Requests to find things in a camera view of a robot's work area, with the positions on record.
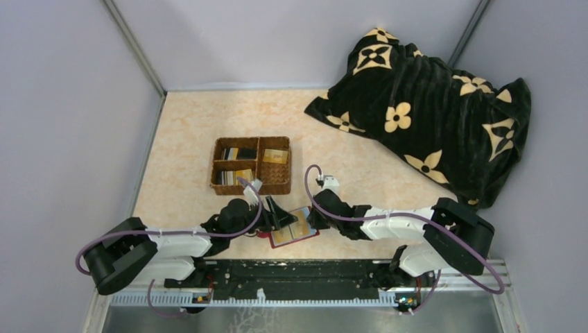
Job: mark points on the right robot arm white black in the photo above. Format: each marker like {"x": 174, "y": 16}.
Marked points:
{"x": 445, "y": 235}

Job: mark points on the red leather card holder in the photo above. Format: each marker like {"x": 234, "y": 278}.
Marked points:
{"x": 266, "y": 235}

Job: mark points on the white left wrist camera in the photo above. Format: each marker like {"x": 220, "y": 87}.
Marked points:
{"x": 251, "y": 192}

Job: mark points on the cards in upper compartment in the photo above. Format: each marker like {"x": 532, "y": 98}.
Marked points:
{"x": 236, "y": 153}

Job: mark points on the aluminium frame rail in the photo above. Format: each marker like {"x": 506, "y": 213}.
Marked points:
{"x": 448, "y": 280}

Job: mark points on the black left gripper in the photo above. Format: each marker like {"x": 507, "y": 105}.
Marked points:
{"x": 272, "y": 213}

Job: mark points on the brown wicker basket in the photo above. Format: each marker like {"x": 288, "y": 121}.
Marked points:
{"x": 276, "y": 178}

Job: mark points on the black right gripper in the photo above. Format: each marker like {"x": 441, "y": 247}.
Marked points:
{"x": 319, "y": 212}

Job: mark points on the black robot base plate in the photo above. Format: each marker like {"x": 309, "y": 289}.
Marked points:
{"x": 304, "y": 280}

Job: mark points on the cards in lower compartment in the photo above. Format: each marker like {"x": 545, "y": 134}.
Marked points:
{"x": 226, "y": 178}

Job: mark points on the cards in compartment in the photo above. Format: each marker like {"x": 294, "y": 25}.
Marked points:
{"x": 226, "y": 178}
{"x": 236, "y": 153}

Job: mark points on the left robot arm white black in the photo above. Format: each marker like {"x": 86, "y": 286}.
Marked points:
{"x": 133, "y": 253}

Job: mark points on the black floral blanket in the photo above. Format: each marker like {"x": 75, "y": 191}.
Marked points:
{"x": 453, "y": 127}

